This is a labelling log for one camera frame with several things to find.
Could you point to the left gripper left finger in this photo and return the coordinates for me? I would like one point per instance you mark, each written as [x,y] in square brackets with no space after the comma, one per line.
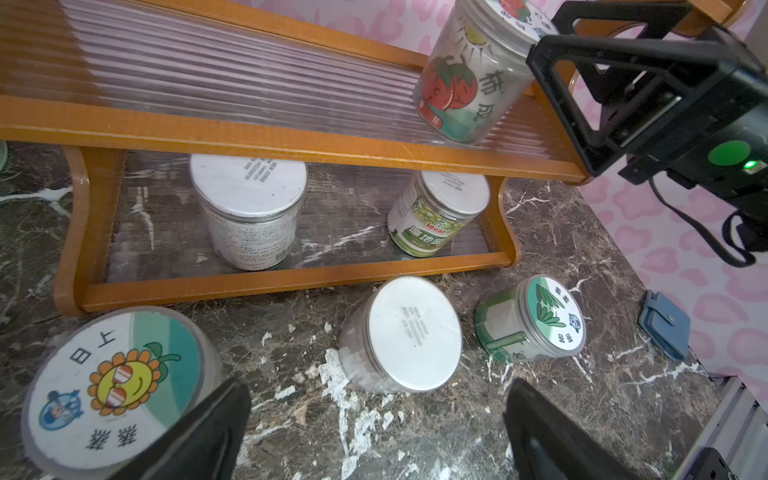
[203,444]

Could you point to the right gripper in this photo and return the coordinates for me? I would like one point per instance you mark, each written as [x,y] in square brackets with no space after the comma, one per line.
[699,107]

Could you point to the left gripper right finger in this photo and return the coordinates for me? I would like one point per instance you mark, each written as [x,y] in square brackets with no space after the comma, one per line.
[546,444]

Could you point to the sunflower lid seed jar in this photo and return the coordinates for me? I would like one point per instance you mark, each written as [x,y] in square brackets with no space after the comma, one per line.
[115,387]

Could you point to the green leaf lid seed jar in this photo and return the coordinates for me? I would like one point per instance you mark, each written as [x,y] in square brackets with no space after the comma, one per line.
[536,319]

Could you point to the tall white-lid seed jar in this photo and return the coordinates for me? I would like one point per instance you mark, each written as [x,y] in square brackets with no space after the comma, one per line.
[405,338]

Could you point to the tomato lid seed jar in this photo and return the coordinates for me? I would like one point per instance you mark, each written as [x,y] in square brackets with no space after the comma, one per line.
[477,69]

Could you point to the green label jar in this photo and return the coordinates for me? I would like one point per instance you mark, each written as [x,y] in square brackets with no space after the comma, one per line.
[433,207]

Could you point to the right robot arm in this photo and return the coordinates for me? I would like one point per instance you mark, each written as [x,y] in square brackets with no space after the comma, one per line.
[744,231]

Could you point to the white-lid jar bottom left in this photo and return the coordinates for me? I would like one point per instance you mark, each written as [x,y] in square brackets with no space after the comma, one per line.
[250,206]

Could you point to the wooden three-tier shelf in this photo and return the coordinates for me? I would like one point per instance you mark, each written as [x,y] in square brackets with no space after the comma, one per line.
[101,78]

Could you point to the blue wallet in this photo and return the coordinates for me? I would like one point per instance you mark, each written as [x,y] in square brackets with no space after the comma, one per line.
[667,325]

